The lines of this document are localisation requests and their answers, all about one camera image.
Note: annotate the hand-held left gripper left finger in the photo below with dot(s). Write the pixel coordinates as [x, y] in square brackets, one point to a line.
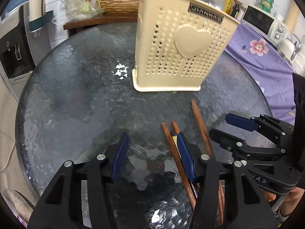
[120, 155]

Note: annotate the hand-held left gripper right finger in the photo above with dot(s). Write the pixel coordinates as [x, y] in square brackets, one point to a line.
[187, 158]

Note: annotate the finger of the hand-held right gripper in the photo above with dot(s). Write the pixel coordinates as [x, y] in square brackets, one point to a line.
[240, 122]
[224, 137]

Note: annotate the brown wooden chopstick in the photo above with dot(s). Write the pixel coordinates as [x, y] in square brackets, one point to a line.
[175, 127]
[201, 124]
[172, 145]

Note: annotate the cream perforated utensil holder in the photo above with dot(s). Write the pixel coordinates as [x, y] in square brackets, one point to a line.
[162, 59]

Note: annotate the person's right hand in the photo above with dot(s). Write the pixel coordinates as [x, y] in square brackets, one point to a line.
[295, 200]

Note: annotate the purple floral cloth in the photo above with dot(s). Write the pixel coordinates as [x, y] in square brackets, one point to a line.
[262, 64]

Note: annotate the round glass table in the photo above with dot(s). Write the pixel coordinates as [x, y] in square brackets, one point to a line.
[83, 88]

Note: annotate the white kettle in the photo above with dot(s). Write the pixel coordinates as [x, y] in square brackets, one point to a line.
[288, 49]

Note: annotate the white microwave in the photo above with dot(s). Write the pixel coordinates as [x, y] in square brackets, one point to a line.
[259, 19]

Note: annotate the brown glass bottle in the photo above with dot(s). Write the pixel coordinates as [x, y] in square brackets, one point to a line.
[237, 8]

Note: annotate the stack of green containers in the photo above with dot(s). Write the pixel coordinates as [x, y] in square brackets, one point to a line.
[266, 2]

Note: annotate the wooden counter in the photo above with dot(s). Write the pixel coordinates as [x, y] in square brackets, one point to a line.
[95, 22]

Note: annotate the water dispenser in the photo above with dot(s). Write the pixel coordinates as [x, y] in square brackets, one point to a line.
[14, 52]

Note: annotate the clear plastic bag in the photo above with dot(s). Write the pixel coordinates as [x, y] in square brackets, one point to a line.
[81, 8]

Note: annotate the white and teal cup dispenser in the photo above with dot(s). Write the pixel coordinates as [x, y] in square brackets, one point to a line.
[37, 7]

